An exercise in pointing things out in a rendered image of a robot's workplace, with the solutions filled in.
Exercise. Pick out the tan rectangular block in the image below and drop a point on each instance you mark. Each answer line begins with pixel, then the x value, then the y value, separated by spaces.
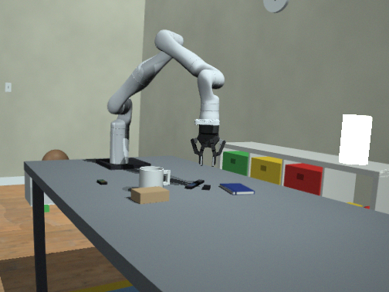
pixel 150 195

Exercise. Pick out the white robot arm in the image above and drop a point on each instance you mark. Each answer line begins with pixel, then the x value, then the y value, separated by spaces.
pixel 170 45

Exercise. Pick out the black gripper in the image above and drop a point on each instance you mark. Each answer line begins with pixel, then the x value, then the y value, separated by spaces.
pixel 208 138

